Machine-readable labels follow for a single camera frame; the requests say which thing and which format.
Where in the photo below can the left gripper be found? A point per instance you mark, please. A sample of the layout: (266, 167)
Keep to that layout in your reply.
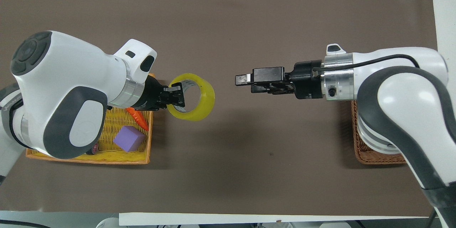
(151, 94)

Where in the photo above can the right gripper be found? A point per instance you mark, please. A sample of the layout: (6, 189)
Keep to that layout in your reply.
(308, 82)

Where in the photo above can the yellow tape roll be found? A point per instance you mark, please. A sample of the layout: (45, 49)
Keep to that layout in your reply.
(205, 108)

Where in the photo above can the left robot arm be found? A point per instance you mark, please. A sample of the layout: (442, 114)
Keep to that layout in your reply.
(67, 78)

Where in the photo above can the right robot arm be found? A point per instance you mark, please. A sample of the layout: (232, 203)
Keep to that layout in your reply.
(402, 107)

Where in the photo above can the yellow woven basket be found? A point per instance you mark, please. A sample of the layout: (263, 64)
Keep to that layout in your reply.
(117, 155)

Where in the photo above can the brown woven basket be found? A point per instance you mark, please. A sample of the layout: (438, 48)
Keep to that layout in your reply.
(363, 151)

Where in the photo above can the orange toy carrot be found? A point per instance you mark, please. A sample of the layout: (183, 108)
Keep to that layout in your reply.
(139, 117)

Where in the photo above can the purple cube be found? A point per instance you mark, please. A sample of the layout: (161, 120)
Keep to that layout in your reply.
(129, 139)

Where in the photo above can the small dark round object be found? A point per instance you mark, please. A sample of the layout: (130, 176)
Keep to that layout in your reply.
(94, 149)

